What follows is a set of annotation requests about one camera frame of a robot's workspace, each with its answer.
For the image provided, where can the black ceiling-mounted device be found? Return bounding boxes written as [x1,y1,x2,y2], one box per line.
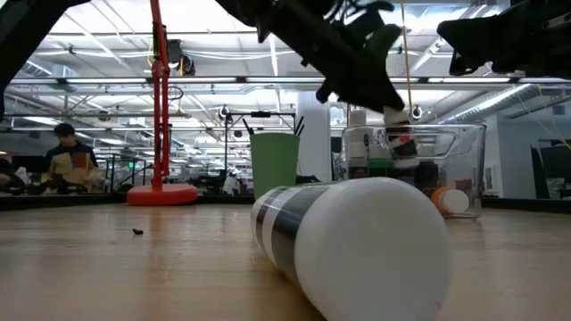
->
[166,38,197,78]

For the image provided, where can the yellow hanging cable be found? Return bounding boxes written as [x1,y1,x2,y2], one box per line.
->
[400,0,421,118]

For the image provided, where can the small orange paint bottle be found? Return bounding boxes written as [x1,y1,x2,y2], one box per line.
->
[430,185,471,218]

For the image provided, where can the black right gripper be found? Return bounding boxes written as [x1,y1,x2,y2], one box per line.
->
[436,0,571,80]

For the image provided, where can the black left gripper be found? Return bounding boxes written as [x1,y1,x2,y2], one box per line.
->
[258,0,406,113]

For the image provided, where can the green plastic cup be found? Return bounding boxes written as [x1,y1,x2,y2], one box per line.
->
[249,132,301,200]

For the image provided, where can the small dark blue paint bottle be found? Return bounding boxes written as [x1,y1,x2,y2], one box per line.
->
[416,160,441,193]

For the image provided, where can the silver ventilation duct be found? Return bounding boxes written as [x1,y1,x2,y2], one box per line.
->
[434,82,571,130]

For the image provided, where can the black aluminium table frame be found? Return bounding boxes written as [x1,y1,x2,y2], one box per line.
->
[0,191,571,215]

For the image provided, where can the black background monitor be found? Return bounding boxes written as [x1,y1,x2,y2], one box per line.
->
[529,144,571,201]

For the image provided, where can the red desk lamp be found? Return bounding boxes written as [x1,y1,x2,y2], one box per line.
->
[127,0,200,207]

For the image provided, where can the clear plastic bin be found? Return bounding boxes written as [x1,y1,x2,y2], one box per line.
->
[341,123,487,219]

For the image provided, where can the person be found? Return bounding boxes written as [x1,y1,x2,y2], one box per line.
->
[42,123,100,193]
[222,168,240,195]
[0,154,27,196]

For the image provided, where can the small dark green paint bottle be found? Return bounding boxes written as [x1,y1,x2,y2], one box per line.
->
[368,158,394,179]

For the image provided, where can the large white paint bottle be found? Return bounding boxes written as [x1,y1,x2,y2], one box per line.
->
[347,109,369,179]

